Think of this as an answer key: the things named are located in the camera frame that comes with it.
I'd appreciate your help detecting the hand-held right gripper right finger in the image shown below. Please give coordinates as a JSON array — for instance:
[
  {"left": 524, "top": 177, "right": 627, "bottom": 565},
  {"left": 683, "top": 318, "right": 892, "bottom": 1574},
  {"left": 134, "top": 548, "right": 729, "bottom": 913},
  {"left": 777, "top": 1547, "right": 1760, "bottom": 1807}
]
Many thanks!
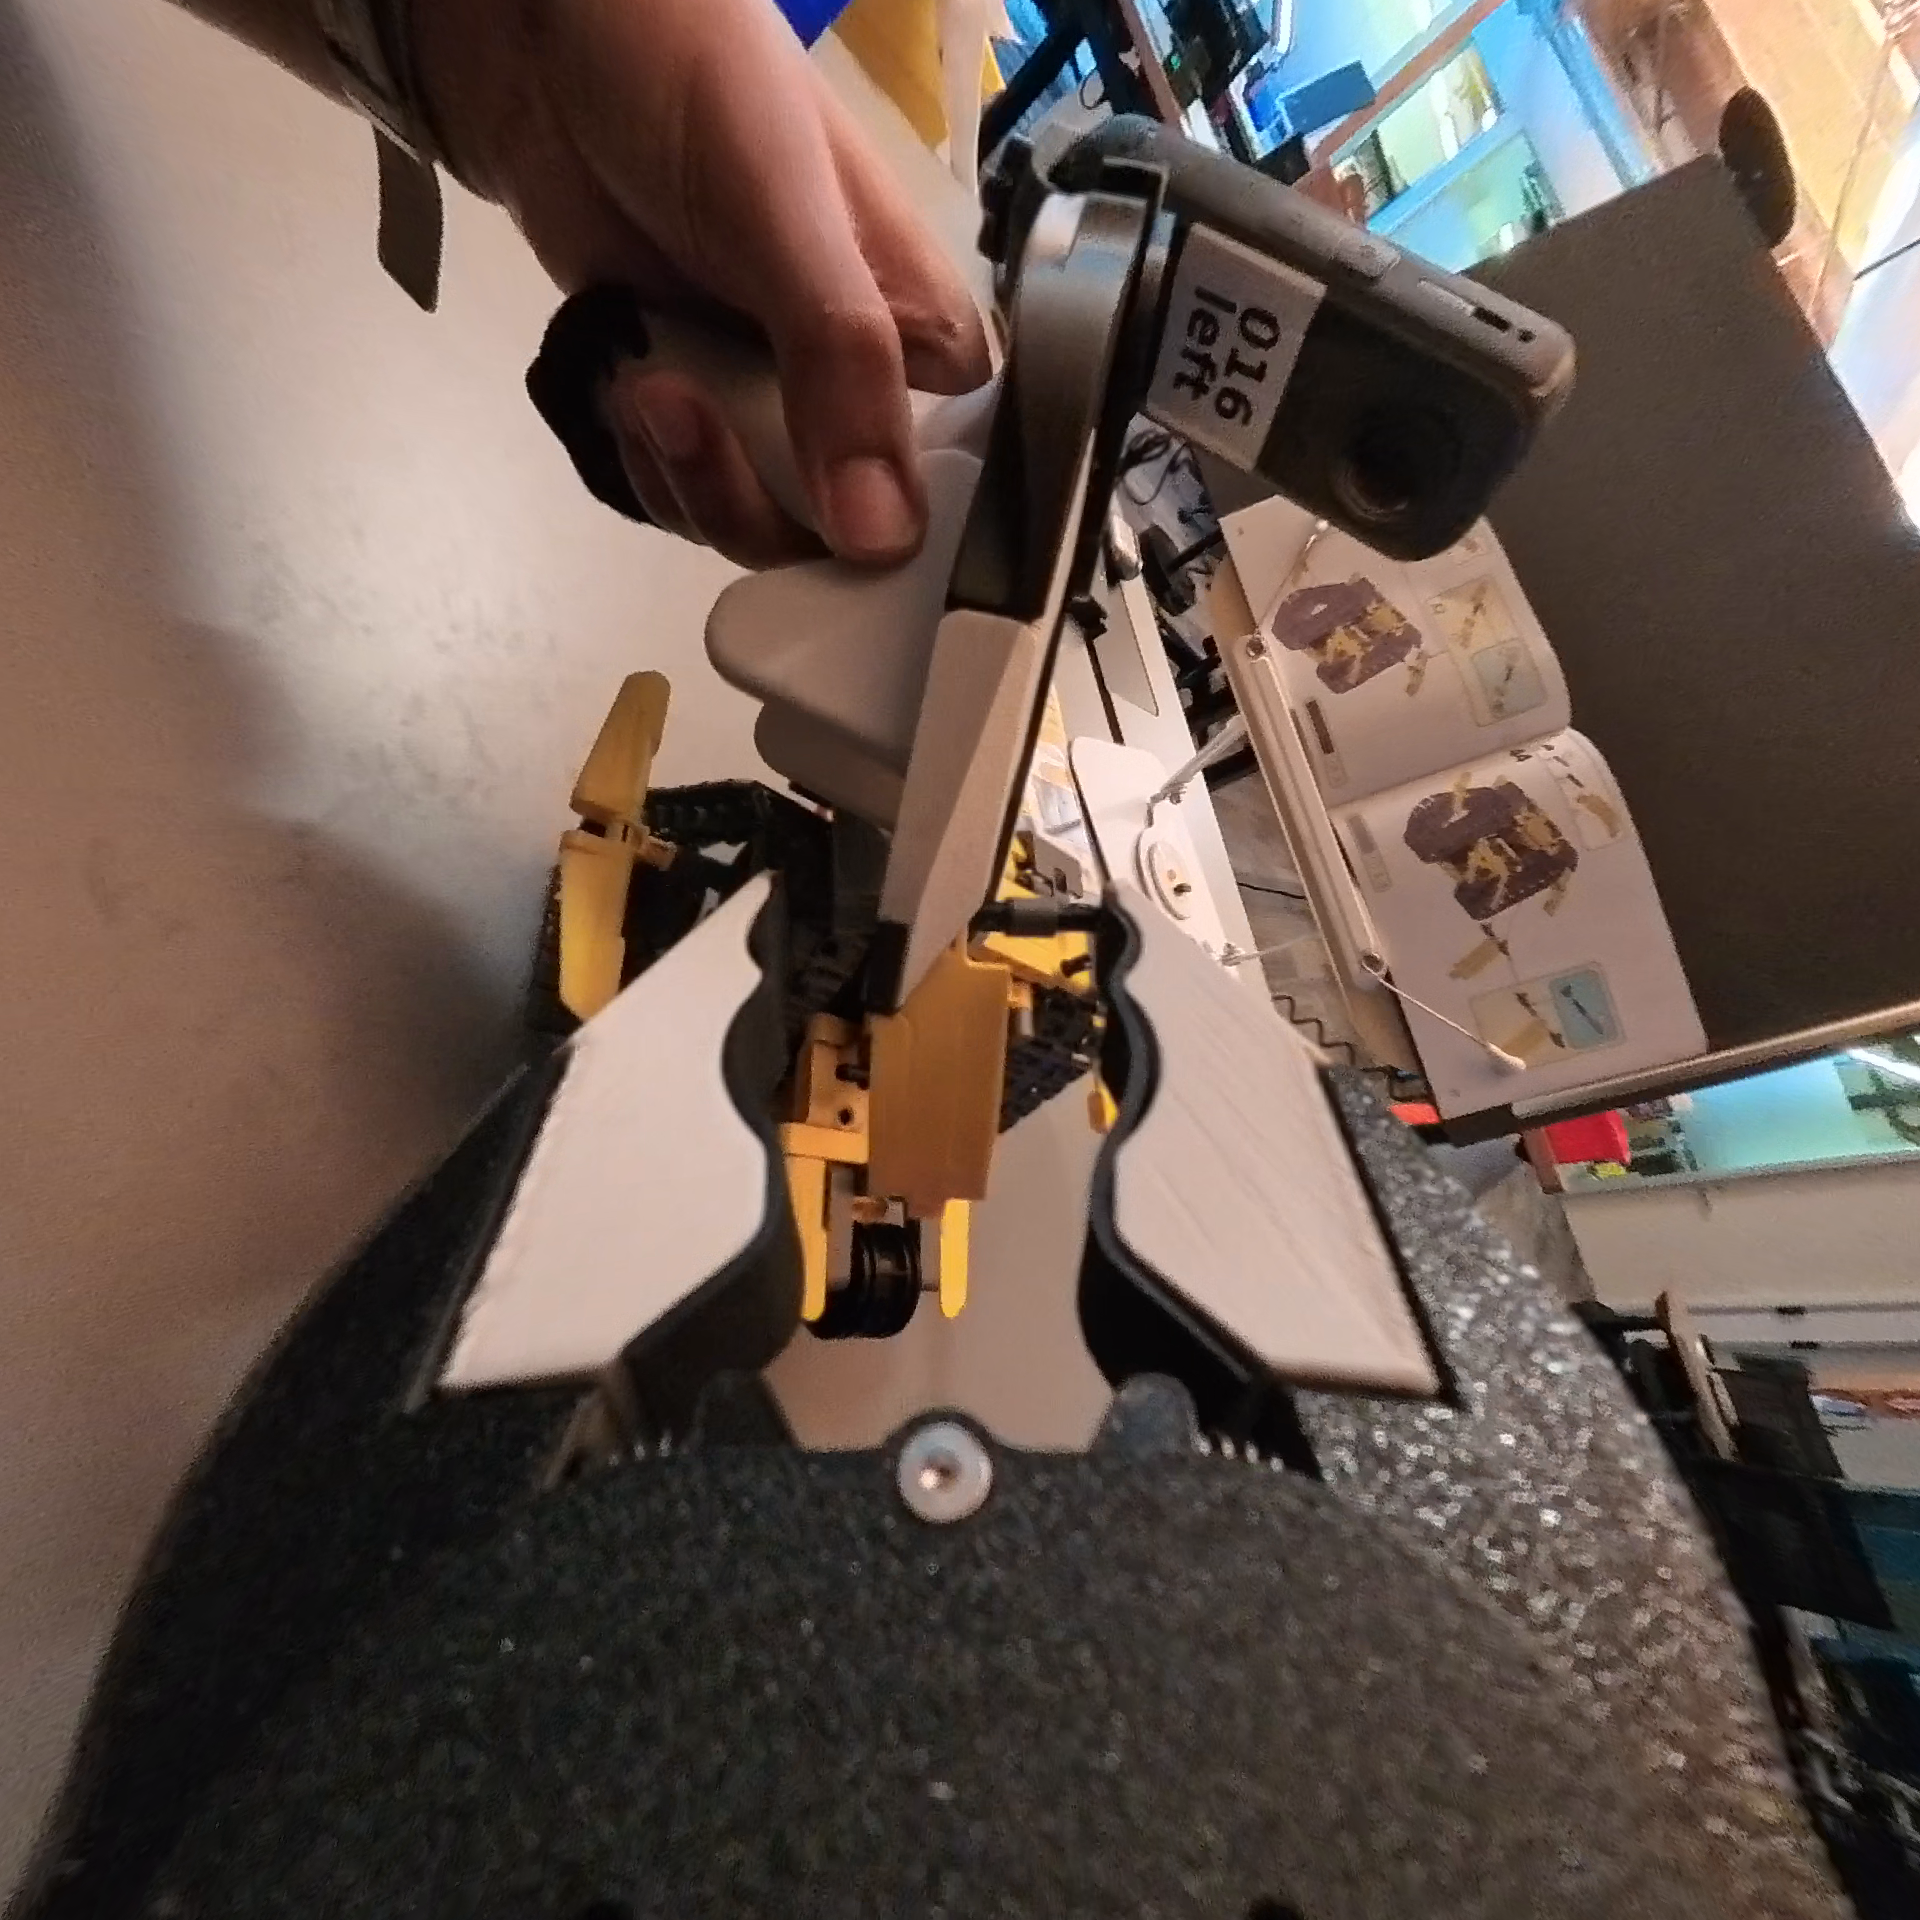
[{"left": 1077, "top": 881, "right": 1452, "bottom": 1431}]

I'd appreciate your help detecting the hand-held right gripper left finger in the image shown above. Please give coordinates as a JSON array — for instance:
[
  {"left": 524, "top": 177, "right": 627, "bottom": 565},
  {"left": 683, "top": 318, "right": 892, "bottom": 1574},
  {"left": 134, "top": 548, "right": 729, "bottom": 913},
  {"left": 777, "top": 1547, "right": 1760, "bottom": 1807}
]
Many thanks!
[{"left": 434, "top": 873, "right": 800, "bottom": 1453}]

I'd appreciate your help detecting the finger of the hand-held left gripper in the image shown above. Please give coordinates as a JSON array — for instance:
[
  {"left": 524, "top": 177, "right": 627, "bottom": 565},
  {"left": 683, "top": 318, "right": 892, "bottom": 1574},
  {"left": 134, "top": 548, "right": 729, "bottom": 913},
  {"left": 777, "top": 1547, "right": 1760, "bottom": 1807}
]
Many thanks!
[{"left": 872, "top": 607, "right": 1077, "bottom": 1009}]

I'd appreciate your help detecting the yellow brick toy vehicle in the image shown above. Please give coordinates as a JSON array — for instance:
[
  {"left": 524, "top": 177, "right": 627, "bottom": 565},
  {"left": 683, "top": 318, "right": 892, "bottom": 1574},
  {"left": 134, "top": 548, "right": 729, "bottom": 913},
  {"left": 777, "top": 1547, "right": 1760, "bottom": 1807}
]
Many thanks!
[{"left": 526, "top": 671, "right": 1129, "bottom": 1344}]

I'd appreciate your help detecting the person's left hand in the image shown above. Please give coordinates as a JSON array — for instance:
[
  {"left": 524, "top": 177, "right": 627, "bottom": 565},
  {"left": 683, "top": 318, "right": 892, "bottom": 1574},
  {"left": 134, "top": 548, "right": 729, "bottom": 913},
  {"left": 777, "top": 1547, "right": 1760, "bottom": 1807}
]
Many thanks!
[{"left": 405, "top": 0, "right": 998, "bottom": 572}]

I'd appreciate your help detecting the white book stand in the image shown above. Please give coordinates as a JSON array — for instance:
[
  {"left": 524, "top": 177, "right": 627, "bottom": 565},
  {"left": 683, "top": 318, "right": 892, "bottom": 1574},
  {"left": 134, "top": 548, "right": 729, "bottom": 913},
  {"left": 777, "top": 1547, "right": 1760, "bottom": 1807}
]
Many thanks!
[{"left": 1073, "top": 509, "right": 1536, "bottom": 1076}]

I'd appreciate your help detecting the open instruction booklet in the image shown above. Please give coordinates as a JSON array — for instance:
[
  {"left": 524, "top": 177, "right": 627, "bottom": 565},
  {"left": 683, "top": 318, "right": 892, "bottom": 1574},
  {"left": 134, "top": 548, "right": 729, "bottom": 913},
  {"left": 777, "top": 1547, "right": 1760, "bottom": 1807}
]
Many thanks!
[{"left": 1222, "top": 496, "right": 1713, "bottom": 1120}]

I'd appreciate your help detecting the dark grey board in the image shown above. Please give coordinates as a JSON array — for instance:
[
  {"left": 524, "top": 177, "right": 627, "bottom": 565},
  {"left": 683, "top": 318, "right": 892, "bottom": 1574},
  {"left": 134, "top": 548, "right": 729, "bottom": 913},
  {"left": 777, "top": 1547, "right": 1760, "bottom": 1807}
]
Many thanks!
[{"left": 1468, "top": 157, "right": 1920, "bottom": 1116}]

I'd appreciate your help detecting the black coiled cable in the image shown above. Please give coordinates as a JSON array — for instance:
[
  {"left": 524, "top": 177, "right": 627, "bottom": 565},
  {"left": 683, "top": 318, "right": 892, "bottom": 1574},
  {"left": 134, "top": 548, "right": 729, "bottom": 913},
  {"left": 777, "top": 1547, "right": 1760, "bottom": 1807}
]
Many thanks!
[{"left": 1264, "top": 983, "right": 1355, "bottom": 1069}]

